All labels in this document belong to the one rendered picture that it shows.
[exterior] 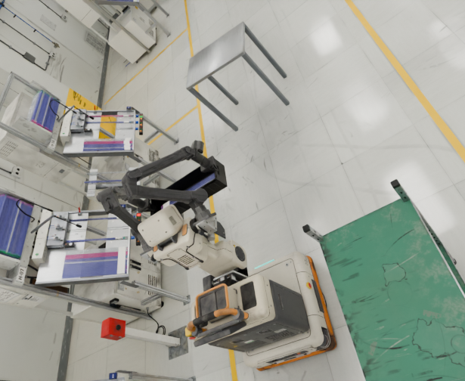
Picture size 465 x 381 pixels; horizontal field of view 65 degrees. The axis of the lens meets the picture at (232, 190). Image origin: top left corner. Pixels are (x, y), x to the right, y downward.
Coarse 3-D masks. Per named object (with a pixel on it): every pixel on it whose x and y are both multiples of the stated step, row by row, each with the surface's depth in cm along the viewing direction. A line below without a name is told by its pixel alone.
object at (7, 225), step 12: (0, 204) 290; (12, 204) 298; (24, 204) 307; (0, 216) 285; (12, 216) 293; (24, 216) 301; (0, 228) 280; (12, 228) 288; (24, 228) 296; (0, 240) 276; (12, 240) 283; (24, 240) 291; (0, 252) 274; (12, 252) 279
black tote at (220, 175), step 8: (216, 160) 227; (224, 168) 231; (184, 176) 236; (192, 176) 237; (200, 176) 238; (216, 176) 217; (224, 176) 225; (176, 184) 242; (184, 184) 243; (192, 184) 244; (208, 184) 219; (216, 184) 220; (224, 184) 221; (208, 192) 225; (216, 192) 226; (152, 200) 250; (160, 200) 253; (160, 208) 253; (176, 208) 234; (184, 208) 235
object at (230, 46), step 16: (240, 32) 337; (208, 48) 364; (224, 48) 344; (240, 48) 325; (192, 64) 371; (208, 64) 350; (224, 64) 332; (256, 64) 336; (272, 64) 381; (192, 80) 356
